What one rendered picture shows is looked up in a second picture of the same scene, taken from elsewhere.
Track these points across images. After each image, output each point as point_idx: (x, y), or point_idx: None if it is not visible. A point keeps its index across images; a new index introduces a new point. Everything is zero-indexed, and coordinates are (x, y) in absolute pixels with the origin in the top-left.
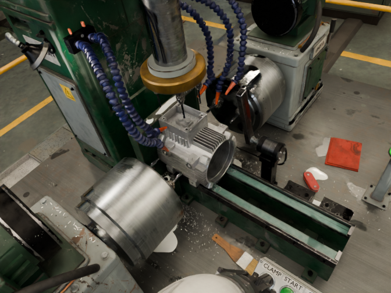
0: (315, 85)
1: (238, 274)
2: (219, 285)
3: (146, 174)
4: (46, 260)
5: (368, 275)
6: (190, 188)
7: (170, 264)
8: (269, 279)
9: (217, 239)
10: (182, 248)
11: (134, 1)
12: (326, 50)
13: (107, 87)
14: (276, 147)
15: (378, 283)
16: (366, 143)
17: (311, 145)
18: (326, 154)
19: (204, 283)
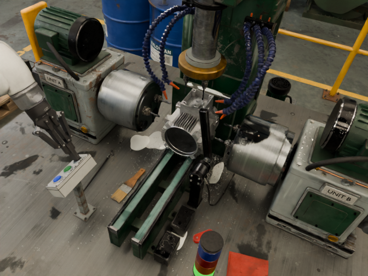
0: (324, 229)
1: (49, 107)
2: (15, 67)
3: (138, 87)
4: (71, 53)
5: (115, 274)
6: None
7: (122, 148)
8: (73, 154)
9: (141, 171)
10: (133, 153)
11: (242, 16)
12: (354, 213)
13: (149, 26)
14: (194, 171)
15: None
16: None
17: (251, 241)
18: (242, 253)
19: (12, 58)
